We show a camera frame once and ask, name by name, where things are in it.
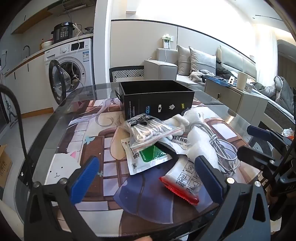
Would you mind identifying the beige side cabinet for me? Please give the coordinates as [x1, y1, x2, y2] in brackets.
[205, 76, 269, 126]

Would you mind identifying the beige sofa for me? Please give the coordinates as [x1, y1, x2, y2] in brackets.
[144, 45, 257, 92]

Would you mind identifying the wide grey cushion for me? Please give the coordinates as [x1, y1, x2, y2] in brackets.
[189, 46, 216, 75]

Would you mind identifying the black pressure cooker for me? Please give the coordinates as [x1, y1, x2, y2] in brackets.
[51, 21, 78, 43]

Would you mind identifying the patterned black and white chair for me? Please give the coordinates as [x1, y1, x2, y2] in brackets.
[109, 65, 145, 83]

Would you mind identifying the green and white sachet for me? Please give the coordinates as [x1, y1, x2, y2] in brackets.
[121, 137, 173, 176]

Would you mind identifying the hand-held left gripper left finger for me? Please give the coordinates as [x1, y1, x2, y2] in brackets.
[24, 156, 103, 241]

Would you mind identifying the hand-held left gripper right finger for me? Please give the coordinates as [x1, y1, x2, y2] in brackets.
[193, 156, 271, 241]

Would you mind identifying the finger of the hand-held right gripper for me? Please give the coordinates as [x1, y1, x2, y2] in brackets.
[247, 126, 290, 151]
[237, 146, 277, 176]

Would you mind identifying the white packet with red edge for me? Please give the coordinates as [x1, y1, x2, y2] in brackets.
[159, 158, 208, 205]

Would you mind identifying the white plush toy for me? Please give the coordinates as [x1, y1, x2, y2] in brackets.
[165, 108, 208, 140]

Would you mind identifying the brown cardboard box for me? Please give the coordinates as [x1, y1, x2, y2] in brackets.
[0, 145, 13, 188]

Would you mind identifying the white washing machine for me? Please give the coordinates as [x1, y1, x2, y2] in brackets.
[44, 38, 95, 105]

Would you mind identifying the black jacket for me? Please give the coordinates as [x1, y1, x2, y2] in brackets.
[215, 57, 238, 77]

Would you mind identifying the blue flat item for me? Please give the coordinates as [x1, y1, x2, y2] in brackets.
[206, 75, 236, 86]

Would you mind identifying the thin white cable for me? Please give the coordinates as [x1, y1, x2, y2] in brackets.
[67, 23, 84, 88]

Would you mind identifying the grey fluffy throw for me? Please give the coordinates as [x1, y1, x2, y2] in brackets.
[190, 69, 215, 84]

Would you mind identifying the black cardboard box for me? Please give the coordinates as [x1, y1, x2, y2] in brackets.
[115, 80, 195, 121]

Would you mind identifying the crumpled clear wrapper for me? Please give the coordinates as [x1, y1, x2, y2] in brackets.
[281, 127, 296, 139]

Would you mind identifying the narrow beige cushion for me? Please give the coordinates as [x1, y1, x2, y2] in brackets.
[177, 45, 193, 76]

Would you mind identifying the grey down jacket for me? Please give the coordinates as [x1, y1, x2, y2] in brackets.
[257, 75, 296, 114]

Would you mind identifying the white wall cabinet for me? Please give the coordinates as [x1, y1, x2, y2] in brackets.
[10, 0, 64, 35]

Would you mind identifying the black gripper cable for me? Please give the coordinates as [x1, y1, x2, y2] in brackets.
[0, 84, 33, 186]

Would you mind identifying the zip bag of white cord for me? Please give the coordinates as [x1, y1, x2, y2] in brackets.
[122, 113, 184, 152]

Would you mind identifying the mop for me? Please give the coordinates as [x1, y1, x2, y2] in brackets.
[6, 100, 18, 128]

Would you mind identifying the printed table mat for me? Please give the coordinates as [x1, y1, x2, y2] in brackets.
[44, 97, 262, 225]

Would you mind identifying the beige cup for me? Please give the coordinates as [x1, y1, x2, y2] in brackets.
[236, 71, 248, 90]

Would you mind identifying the white cable bundle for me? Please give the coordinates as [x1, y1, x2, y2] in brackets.
[190, 121, 238, 175]

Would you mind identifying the white counter cabinet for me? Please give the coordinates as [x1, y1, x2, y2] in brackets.
[5, 50, 55, 114]

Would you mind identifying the range hood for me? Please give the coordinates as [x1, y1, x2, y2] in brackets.
[62, 0, 96, 6]

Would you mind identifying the white printed sachet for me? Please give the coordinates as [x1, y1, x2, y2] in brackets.
[162, 132, 201, 155]

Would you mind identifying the wall charger with cable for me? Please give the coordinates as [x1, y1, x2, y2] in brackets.
[149, 34, 174, 63]

